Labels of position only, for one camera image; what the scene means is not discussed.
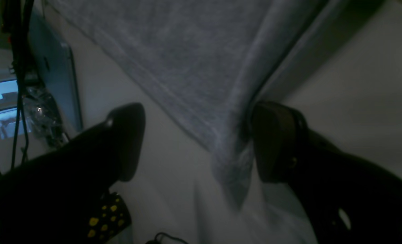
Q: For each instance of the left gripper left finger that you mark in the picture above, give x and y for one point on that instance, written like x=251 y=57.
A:
x=51 y=199

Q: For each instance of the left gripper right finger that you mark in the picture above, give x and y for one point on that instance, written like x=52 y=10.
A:
x=347 y=199

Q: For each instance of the grey T-shirt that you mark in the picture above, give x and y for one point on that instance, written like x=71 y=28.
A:
x=203 y=62

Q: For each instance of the black yellow-dotted object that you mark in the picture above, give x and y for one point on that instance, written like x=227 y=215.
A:
x=108 y=217

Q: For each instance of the blue-grey flat panel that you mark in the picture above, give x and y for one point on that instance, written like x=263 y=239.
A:
x=55 y=65

